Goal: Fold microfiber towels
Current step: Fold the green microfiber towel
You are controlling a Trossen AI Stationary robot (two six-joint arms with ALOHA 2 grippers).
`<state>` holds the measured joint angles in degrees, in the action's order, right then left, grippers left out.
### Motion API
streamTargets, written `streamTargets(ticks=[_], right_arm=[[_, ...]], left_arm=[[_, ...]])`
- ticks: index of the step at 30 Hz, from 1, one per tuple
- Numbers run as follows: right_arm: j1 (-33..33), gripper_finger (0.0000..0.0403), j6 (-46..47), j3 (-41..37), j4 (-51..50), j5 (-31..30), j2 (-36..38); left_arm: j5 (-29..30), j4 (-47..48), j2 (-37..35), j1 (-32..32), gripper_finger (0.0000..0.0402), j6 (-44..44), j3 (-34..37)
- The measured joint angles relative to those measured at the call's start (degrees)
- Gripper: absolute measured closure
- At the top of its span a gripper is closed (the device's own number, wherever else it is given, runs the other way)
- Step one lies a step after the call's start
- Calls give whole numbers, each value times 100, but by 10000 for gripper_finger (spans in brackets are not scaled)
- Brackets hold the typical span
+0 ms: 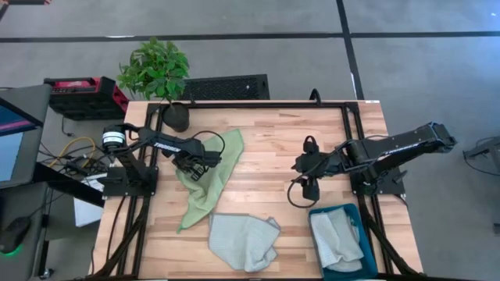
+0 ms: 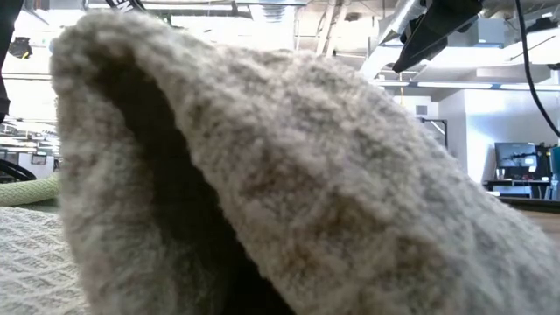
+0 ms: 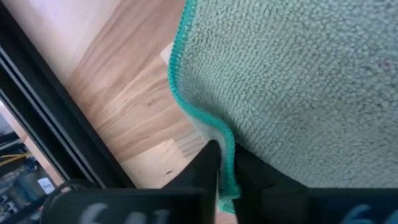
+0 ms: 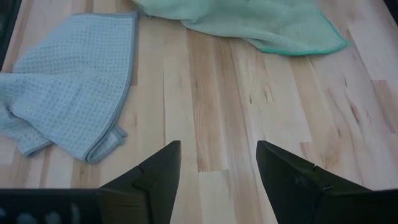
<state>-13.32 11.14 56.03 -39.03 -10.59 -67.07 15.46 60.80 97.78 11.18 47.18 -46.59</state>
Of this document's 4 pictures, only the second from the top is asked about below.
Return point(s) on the teal background object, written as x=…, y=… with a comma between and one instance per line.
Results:
x=556, y=159

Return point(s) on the fluffy grey-beige towel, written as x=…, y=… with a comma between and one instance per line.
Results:
x=306, y=175

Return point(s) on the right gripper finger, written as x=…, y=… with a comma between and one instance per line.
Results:
x=442, y=22
x=412, y=28

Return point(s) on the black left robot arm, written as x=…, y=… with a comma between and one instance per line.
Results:
x=6, y=44

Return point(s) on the dark office desk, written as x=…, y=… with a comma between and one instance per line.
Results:
x=516, y=183

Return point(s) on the light green waffle towel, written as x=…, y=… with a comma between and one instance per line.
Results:
x=26, y=192

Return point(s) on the black metal rack frame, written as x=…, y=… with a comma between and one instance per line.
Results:
x=445, y=133

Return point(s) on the black ceiling-hung device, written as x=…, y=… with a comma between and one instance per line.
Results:
x=19, y=47

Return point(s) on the long ceiling light strip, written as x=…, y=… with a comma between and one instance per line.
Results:
x=455, y=85

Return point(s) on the dark computer monitor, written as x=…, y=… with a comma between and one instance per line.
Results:
x=507, y=153

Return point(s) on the black aluminium table frame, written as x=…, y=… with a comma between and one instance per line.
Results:
x=534, y=205

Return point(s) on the white waffle towel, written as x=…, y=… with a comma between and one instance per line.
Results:
x=30, y=262

